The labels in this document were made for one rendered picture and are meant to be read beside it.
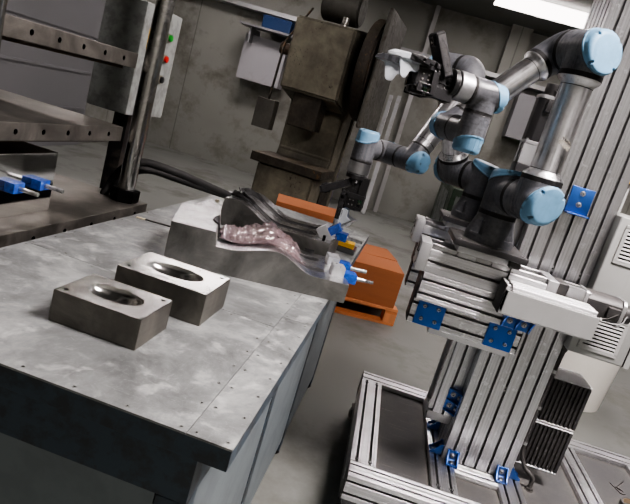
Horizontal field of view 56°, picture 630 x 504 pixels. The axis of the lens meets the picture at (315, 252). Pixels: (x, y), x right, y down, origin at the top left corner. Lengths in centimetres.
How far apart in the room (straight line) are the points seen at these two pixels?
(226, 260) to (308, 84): 389
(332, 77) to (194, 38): 518
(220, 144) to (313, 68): 484
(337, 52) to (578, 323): 391
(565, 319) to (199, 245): 104
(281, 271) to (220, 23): 868
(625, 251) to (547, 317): 42
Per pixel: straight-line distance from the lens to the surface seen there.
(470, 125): 162
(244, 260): 159
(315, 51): 538
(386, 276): 412
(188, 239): 158
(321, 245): 191
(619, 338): 219
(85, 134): 200
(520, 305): 180
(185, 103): 1019
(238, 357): 116
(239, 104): 992
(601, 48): 178
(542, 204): 174
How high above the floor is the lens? 128
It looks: 13 degrees down
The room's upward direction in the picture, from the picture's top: 16 degrees clockwise
